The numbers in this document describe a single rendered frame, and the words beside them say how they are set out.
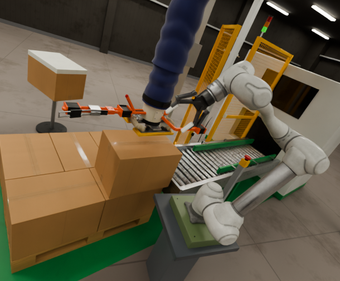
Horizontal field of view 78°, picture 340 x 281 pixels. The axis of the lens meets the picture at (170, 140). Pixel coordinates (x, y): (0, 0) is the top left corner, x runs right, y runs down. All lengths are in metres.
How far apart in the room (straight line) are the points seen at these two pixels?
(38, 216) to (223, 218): 1.17
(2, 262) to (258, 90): 2.04
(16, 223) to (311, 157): 1.70
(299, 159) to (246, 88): 0.54
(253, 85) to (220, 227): 0.79
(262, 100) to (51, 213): 1.45
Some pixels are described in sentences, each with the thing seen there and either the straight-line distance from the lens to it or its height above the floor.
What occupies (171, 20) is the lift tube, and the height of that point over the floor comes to 1.88.
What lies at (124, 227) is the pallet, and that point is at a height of 0.02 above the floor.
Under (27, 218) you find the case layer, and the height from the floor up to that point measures 0.54.
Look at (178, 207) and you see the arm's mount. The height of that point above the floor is 0.82.
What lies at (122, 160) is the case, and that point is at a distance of 1.56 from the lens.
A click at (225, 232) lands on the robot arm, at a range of 1.30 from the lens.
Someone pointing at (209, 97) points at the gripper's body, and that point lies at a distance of 0.98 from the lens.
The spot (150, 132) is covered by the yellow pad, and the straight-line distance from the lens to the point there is 1.61.
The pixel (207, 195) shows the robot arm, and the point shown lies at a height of 1.04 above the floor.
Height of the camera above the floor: 1.86
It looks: 27 degrees down
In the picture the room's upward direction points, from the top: 22 degrees clockwise
